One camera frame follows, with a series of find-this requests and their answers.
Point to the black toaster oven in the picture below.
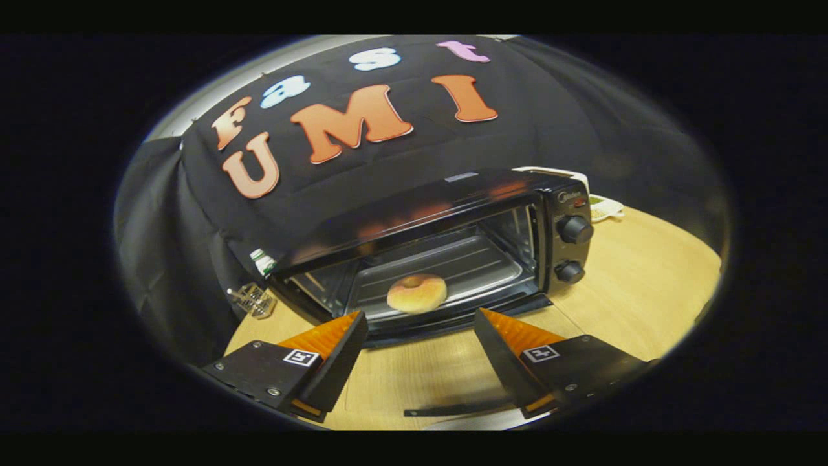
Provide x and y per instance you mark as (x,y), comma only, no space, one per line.
(414,207)

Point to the brown donut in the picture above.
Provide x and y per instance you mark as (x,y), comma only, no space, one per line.
(417,296)

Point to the small white dish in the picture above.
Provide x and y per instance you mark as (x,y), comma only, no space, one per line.
(607,208)

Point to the white plate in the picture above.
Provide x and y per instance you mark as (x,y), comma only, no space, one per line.
(472,424)

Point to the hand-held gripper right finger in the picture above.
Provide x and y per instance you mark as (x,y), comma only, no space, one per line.
(501,362)

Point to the metal oven tray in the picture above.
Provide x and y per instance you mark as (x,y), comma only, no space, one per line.
(472,265)

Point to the white bottle green label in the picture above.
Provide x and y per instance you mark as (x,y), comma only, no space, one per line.
(264,262)

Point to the white slot toaster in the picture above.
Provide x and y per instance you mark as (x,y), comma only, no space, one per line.
(556,173)

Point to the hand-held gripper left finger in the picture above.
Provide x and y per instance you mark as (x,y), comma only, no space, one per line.
(336,362)

